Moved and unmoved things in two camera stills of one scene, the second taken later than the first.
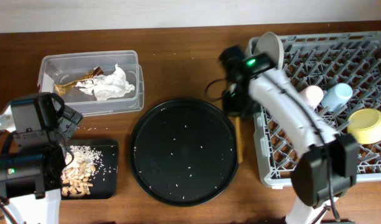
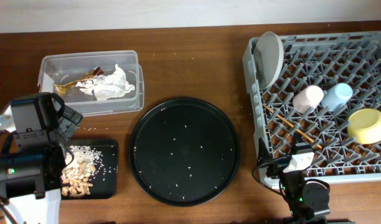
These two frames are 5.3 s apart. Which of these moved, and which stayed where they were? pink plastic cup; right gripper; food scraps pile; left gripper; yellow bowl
Moved: right gripper
Stayed: left gripper; food scraps pile; yellow bowl; pink plastic cup
